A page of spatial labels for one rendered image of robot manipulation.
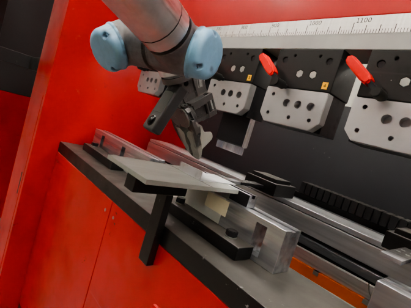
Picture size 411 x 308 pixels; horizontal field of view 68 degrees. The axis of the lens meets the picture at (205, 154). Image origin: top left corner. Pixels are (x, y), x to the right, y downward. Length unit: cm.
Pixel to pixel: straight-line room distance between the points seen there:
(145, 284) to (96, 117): 92
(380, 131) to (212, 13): 60
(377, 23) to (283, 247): 45
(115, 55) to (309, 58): 39
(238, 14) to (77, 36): 80
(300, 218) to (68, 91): 107
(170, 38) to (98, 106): 111
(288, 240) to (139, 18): 50
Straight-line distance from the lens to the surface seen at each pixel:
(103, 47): 55
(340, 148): 120
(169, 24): 42
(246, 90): 76
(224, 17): 93
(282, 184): 95
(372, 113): 60
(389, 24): 66
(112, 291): 95
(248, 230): 72
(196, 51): 45
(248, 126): 77
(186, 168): 76
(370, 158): 116
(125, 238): 89
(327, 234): 90
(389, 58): 63
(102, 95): 152
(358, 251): 87
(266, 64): 70
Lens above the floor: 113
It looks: 5 degrees down
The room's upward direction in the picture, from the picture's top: 17 degrees clockwise
